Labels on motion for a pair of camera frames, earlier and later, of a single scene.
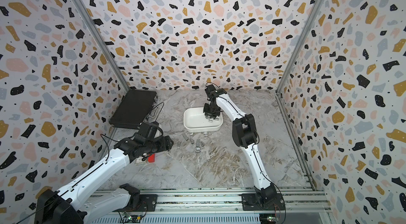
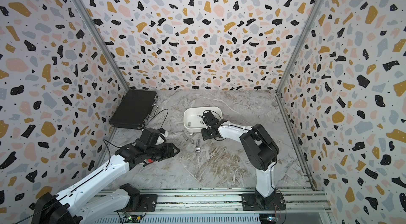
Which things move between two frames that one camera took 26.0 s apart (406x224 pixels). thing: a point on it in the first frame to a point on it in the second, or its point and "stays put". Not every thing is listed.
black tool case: [133, 109] stays put
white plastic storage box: [195, 120] stays put
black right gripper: [208, 115] to [203, 135]
